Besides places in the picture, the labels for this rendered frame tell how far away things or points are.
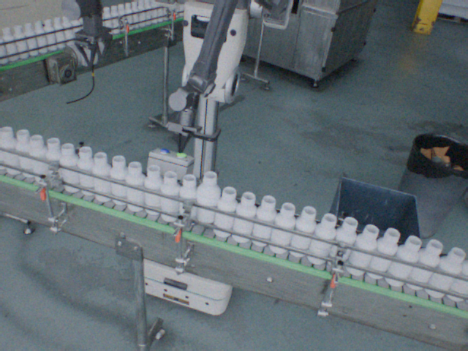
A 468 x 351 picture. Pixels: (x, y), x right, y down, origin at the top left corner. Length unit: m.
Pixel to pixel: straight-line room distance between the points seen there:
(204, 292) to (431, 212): 1.63
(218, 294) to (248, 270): 0.81
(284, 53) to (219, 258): 3.88
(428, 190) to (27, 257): 2.50
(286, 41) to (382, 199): 3.38
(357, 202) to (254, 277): 0.66
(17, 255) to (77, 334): 0.68
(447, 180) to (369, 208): 1.08
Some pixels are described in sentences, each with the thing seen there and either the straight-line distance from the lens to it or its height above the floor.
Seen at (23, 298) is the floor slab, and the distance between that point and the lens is 2.45.
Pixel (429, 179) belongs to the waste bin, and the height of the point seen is 0.51.
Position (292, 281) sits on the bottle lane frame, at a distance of 1.26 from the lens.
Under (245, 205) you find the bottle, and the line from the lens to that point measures 1.14.
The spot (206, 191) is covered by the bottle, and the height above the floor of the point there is 1.16.
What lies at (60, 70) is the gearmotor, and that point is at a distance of 2.45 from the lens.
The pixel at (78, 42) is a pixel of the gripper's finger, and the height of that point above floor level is 1.47.
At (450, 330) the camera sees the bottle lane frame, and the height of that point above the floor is 0.91.
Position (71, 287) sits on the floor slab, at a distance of 2.43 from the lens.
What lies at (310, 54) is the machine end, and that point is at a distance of 4.78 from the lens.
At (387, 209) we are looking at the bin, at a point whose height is 0.85.
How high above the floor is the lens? 1.88
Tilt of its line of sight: 36 degrees down
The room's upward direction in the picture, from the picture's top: 8 degrees clockwise
